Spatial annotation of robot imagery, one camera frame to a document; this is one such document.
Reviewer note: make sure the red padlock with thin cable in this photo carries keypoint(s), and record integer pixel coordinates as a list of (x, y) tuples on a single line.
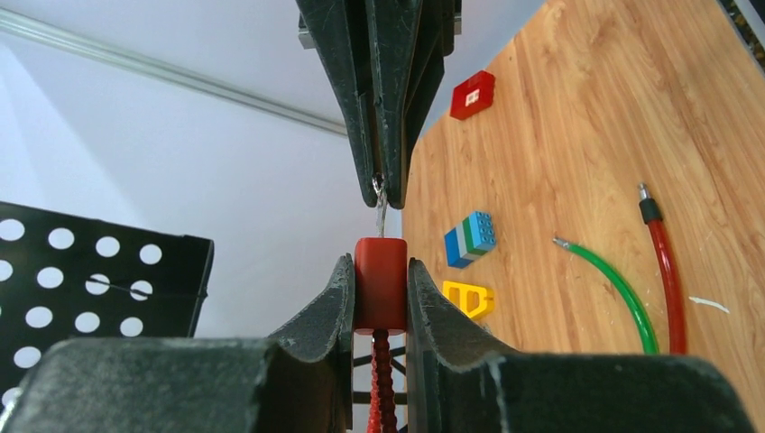
[(381, 311)]

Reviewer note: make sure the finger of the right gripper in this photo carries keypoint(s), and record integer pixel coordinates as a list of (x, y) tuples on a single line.
[(339, 30), (408, 41)]

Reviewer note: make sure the black music stand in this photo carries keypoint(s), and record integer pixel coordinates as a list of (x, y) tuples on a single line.
[(69, 277)]

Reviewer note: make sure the thick red cable lock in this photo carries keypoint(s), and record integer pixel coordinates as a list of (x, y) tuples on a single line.
[(653, 219)]

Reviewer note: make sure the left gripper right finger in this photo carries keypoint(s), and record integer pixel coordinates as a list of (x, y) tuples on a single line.
[(461, 378)]

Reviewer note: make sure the small key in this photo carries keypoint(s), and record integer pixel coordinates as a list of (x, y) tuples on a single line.
[(381, 206)]

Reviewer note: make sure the blue green stacked blocks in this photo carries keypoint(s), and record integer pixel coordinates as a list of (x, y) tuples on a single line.
[(470, 240)]

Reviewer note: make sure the yellow triangular plastic piece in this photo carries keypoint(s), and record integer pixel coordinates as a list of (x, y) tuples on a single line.
[(474, 301)]

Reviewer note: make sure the red window block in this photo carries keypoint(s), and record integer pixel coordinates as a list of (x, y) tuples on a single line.
[(473, 95)]

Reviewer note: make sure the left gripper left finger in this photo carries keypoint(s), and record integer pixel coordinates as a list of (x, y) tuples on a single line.
[(297, 379)]

